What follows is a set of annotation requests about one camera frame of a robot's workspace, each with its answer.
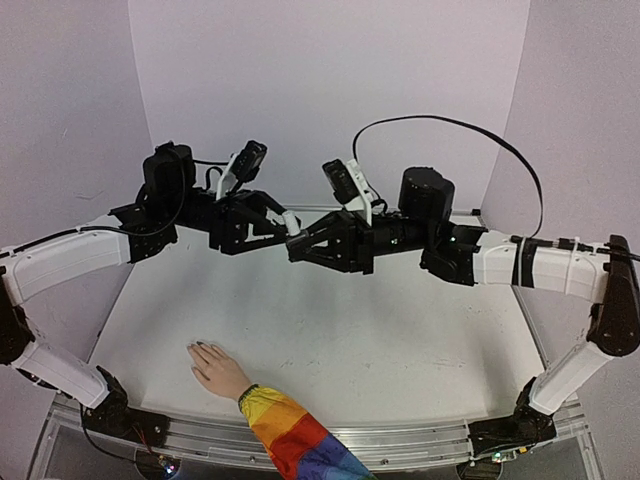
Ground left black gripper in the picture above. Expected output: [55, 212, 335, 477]
[166, 188, 303, 254]

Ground aluminium front rail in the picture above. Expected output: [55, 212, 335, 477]
[59, 371, 584, 479]

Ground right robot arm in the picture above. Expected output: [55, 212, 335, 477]
[283, 160, 639, 416]

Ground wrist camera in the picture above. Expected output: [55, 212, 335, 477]
[215, 140, 268, 200]
[322, 159, 379, 225]

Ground rainbow sleeve forearm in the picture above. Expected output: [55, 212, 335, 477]
[238, 384, 375, 479]

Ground right black camera cable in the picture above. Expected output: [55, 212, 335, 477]
[351, 114, 546, 238]

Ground mannequin hand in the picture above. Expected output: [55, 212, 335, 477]
[187, 342, 253, 401]

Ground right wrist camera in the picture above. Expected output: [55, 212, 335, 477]
[322, 159, 379, 225]

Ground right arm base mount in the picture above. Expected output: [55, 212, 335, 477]
[468, 377, 556, 460]

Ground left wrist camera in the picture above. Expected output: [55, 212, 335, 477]
[215, 140, 268, 200]

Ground left base black cable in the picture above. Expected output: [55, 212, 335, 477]
[77, 399, 166, 466]

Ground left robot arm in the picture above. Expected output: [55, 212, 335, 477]
[1, 140, 287, 437]

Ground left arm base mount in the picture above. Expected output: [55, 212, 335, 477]
[81, 366, 170, 447]

